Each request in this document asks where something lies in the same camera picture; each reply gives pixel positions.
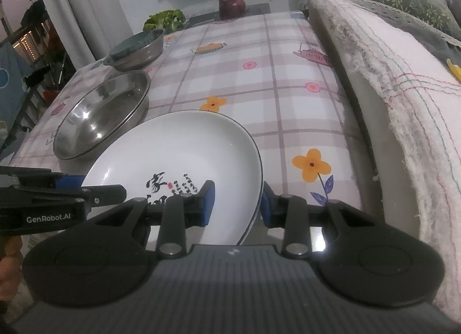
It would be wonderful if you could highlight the white curtain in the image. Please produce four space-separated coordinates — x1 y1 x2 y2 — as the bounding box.
32 0 126 68

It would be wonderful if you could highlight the napa cabbage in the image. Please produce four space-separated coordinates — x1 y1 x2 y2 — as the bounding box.
143 10 187 32

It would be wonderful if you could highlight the grey lace cloth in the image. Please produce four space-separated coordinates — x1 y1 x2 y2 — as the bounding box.
346 0 461 79

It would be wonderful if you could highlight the person's left hand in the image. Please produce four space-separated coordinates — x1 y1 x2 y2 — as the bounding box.
0 236 23 306

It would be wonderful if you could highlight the plaid floral tablecloth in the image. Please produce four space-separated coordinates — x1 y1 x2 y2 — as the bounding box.
7 12 364 248

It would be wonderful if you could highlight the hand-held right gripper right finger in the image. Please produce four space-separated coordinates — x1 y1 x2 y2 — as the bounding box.
262 181 368 257

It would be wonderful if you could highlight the shallow steel plate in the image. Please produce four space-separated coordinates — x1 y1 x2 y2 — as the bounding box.
53 70 151 161

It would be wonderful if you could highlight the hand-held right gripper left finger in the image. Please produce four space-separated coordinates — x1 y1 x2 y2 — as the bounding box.
90 180 217 257

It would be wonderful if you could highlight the blue circle-print blanket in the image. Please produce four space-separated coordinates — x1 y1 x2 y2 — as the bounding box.
0 44 29 129

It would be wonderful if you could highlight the dark purple vegetable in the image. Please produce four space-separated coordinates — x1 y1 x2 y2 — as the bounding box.
218 0 246 20

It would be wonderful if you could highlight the large steel basin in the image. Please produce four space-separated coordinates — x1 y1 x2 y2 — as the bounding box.
103 29 165 71

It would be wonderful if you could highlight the sofa with pink blanket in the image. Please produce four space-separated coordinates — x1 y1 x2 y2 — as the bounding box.
293 0 461 306

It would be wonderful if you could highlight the green ceramic bowl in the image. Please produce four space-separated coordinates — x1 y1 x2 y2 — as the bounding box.
109 29 163 61

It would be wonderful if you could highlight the white printed plate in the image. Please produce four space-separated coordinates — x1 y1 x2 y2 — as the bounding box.
82 110 263 244

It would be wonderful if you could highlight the yellow plastic piece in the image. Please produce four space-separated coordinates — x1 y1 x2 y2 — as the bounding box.
447 58 461 80

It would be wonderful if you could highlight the black cloth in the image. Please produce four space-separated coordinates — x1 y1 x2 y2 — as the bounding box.
23 67 46 88

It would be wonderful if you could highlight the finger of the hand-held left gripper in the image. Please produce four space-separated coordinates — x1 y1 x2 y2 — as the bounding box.
77 184 127 207
0 166 86 188

